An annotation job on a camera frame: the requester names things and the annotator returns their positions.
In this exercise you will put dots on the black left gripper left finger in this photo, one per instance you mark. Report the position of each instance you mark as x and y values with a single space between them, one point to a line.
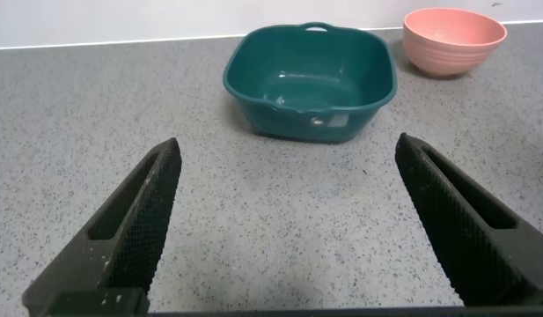
121 246

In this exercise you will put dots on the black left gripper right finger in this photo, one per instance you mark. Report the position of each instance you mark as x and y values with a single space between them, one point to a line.
473 246

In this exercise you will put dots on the pink ribbed bowl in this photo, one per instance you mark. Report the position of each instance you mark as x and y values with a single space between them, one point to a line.
447 48

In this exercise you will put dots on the teal plastic basin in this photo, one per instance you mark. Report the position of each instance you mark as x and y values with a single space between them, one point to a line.
310 75

